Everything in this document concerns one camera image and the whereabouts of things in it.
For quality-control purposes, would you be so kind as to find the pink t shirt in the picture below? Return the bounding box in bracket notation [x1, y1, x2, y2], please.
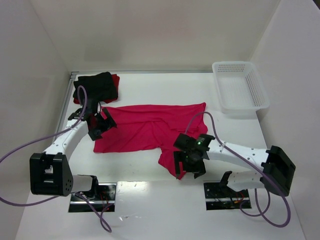
[93, 102, 208, 176]

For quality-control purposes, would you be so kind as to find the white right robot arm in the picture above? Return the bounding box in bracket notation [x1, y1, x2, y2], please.
[173, 133, 296, 197]

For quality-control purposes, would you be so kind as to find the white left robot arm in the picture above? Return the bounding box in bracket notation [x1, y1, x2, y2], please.
[29, 99, 117, 197]

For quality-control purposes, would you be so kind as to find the black folded t shirt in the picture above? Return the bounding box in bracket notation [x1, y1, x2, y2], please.
[73, 71, 119, 106]

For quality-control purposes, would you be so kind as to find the white plastic basket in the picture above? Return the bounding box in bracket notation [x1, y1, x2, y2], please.
[212, 61, 270, 115]

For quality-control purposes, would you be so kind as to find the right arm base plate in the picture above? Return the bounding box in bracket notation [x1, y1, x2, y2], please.
[203, 182, 252, 211]

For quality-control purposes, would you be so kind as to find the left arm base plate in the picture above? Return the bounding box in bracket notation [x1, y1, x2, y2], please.
[68, 182, 117, 213]

